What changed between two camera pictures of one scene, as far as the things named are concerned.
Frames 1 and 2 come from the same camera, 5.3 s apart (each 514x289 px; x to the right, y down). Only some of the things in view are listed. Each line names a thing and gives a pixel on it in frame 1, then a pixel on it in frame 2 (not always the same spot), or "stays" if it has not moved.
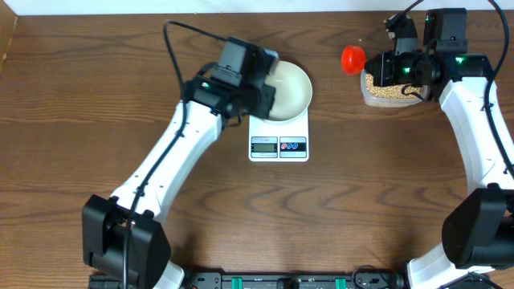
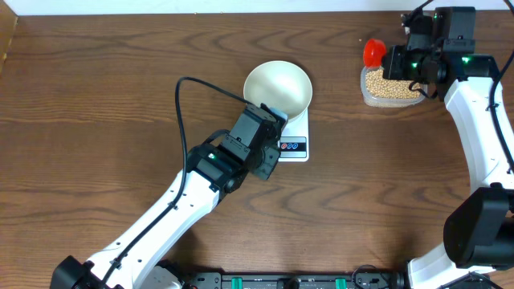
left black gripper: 266,95 → 271,156
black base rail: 264,280 stays
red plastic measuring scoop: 353,59 → 373,52
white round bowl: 293,91 stays
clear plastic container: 390,95 stays
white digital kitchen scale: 279,141 stays
